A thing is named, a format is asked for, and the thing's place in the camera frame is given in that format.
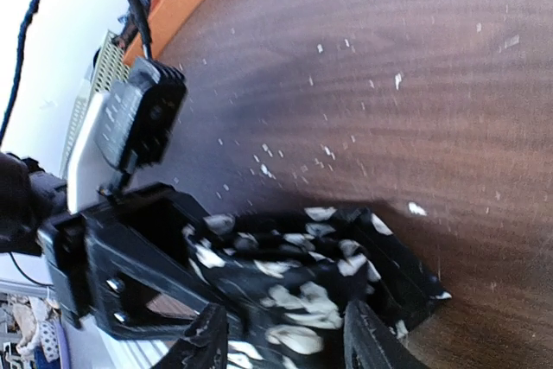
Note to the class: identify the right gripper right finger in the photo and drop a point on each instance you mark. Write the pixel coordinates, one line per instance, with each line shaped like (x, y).
(369, 344)

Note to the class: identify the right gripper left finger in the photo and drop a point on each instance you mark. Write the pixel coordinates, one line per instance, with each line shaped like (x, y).
(204, 344)

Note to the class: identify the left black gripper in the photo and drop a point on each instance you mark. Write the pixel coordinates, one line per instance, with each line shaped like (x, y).
(108, 260)

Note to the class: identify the black white floral tie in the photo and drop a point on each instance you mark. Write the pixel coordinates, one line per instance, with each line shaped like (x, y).
(294, 273)

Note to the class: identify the pale green perforated basket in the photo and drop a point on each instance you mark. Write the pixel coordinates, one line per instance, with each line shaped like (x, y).
(107, 65)

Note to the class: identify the front aluminium rail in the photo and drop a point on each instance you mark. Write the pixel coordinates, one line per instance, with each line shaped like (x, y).
(139, 354)

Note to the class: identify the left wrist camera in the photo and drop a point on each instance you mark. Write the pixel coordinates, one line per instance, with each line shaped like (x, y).
(126, 127)

